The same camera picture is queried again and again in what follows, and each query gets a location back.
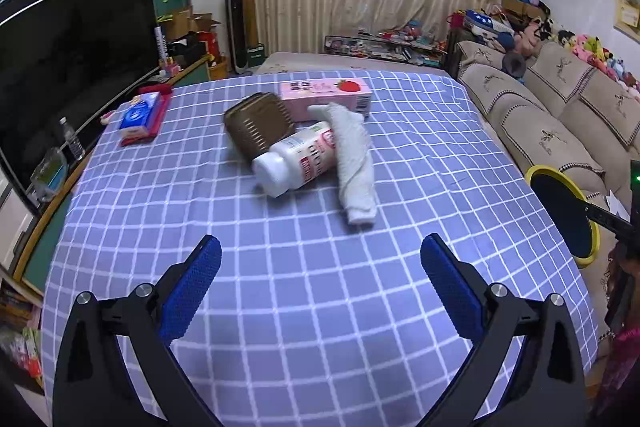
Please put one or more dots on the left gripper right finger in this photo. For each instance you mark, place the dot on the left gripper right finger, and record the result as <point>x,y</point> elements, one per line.
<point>547,384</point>

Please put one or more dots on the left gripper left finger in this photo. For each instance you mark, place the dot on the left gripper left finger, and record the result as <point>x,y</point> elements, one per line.
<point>92,385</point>

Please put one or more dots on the white towel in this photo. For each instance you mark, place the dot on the white towel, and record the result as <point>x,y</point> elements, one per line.
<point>354,162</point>

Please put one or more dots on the yellow rimmed trash bin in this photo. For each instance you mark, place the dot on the yellow rimmed trash bin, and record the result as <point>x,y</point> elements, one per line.
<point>566,205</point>

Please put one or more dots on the beige sofa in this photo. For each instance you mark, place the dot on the beige sofa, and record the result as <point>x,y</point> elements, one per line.
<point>563,114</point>

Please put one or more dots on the glass bowl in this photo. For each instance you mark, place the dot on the glass bowl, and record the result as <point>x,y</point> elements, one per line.
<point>49,176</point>

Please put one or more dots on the blue checkered tablecloth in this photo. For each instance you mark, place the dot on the blue checkered tablecloth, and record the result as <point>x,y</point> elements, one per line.
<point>310,321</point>

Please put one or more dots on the clear water bottle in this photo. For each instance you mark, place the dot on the clear water bottle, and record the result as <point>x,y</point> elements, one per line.
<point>72,140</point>

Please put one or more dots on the blue tissue pack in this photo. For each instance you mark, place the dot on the blue tissue pack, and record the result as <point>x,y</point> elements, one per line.
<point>139,116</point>

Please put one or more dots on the pink strawberry milk carton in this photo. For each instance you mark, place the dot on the pink strawberry milk carton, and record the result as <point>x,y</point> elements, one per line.
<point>298,94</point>

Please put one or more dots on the white supplement bottle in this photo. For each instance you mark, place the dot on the white supplement bottle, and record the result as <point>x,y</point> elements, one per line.
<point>296,160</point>

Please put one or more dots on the red tray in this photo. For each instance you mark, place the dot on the red tray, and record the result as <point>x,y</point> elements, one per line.
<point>165,92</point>

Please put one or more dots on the brown plastic container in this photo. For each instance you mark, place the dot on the brown plastic container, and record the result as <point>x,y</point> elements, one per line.
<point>256,123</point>

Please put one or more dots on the large black television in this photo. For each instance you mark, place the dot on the large black television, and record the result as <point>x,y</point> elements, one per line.
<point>67,59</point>

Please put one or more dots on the black tower fan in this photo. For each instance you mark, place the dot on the black tower fan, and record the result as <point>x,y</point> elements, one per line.
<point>236,35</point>

